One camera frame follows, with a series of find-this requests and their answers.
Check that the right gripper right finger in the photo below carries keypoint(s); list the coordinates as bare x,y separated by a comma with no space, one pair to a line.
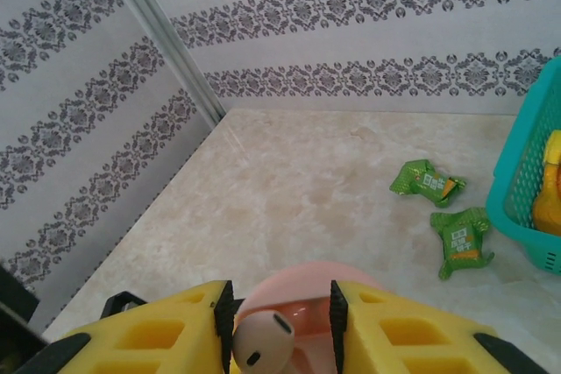
416,339

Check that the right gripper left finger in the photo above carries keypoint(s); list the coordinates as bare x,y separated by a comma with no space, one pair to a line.
166,339

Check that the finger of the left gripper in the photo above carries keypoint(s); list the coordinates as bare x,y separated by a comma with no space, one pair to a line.
125,295

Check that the white earbud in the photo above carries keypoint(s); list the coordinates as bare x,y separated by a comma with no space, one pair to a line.
263,334

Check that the pink earbud charging case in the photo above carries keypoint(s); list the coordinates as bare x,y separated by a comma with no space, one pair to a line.
298,277

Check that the green snack packet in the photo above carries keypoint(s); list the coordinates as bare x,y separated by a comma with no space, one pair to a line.
460,238
421,181

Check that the teal plastic basket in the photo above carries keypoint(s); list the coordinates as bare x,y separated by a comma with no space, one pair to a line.
517,181

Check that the yellow toy fruit piece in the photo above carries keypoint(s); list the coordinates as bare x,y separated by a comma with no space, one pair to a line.
550,199

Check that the aluminium frame post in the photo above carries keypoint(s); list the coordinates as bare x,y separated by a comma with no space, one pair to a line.
174,47

